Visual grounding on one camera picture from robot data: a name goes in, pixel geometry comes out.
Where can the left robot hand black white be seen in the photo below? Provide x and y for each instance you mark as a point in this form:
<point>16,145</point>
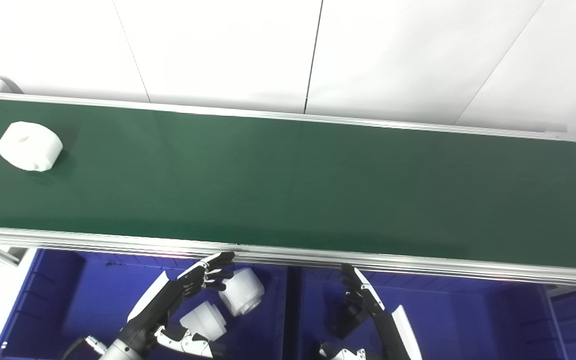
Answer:
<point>158,302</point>

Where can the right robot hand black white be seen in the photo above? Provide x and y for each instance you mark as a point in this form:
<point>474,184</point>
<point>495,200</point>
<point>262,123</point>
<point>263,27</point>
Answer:
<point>393,335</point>

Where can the white round part with hole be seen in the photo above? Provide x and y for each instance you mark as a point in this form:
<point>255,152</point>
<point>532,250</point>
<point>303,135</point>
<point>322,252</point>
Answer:
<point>29,146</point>

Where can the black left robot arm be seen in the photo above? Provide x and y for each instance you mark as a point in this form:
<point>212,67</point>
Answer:
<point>118,351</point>

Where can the white cylindrical part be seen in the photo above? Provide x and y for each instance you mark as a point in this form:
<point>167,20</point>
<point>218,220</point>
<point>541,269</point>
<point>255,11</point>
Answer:
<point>243,295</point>
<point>204,321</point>

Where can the green conveyor belt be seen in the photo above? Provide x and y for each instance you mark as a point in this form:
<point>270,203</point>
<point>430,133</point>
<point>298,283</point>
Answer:
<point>118,242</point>
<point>288,185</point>

